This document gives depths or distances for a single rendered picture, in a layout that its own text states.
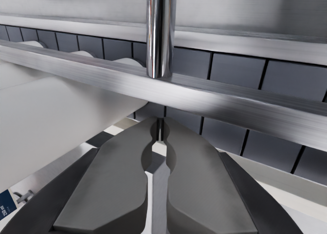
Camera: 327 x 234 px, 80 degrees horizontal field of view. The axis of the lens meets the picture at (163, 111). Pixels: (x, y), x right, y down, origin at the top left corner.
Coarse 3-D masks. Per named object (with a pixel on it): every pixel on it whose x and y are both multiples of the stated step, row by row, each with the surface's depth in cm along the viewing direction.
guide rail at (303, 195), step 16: (112, 128) 19; (160, 144) 17; (240, 160) 15; (256, 176) 14; (272, 176) 14; (288, 176) 14; (272, 192) 13; (288, 192) 12; (304, 192) 12; (320, 192) 12; (304, 208) 12; (320, 208) 12
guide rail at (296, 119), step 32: (32, 64) 13; (64, 64) 11; (96, 64) 10; (128, 64) 11; (160, 96) 9; (192, 96) 8; (224, 96) 7; (256, 96) 7; (288, 96) 7; (256, 128) 7; (288, 128) 7; (320, 128) 6
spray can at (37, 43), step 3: (18, 42) 24; (21, 42) 24; (24, 42) 24; (27, 42) 24; (30, 42) 24; (33, 42) 24; (36, 42) 25; (39, 42) 25; (42, 42) 25; (33, 45) 24; (36, 45) 24; (39, 45) 24; (42, 45) 25; (45, 45) 25; (48, 48) 25; (0, 60) 21; (3, 60) 21; (0, 63) 21; (3, 63) 21
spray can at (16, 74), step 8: (96, 56) 21; (0, 64) 15; (8, 64) 15; (16, 64) 16; (0, 72) 14; (8, 72) 15; (16, 72) 15; (24, 72) 15; (32, 72) 16; (40, 72) 16; (0, 80) 14; (8, 80) 14; (16, 80) 15; (24, 80) 15; (32, 80) 15; (0, 88) 14
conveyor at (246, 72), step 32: (0, 32) 30; (32, 32) 26; (64, 32) 28; (192, 64) 16; (224, 64) 15; (256, 64) 14; (288, 64) 13; (320, 96) 13; (192, 128) 18; (224, 128) 17; (256, 160) 16; (288, 160) 15; (320, 160) 14
